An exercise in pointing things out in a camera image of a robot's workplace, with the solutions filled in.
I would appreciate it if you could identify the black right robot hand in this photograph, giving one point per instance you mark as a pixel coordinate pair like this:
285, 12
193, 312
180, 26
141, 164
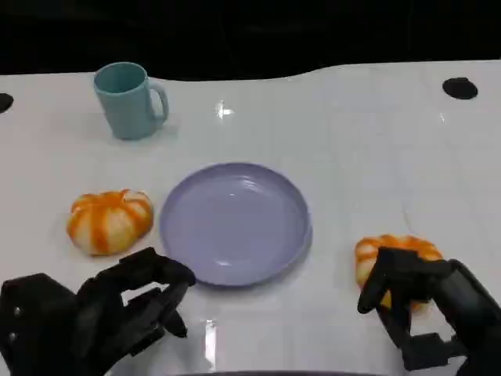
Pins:
466, 297

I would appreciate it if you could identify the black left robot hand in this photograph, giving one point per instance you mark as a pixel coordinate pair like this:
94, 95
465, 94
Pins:
113, 309

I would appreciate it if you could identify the orange white toy bread roll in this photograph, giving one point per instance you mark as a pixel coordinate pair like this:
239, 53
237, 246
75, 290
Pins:
107, 223
407, 244

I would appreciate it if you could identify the lilac plate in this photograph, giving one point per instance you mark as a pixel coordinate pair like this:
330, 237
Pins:
235, 225

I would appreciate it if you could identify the pale green mug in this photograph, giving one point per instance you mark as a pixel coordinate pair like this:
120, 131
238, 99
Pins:
125, 111

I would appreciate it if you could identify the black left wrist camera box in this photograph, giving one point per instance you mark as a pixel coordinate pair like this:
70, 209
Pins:
37, 325

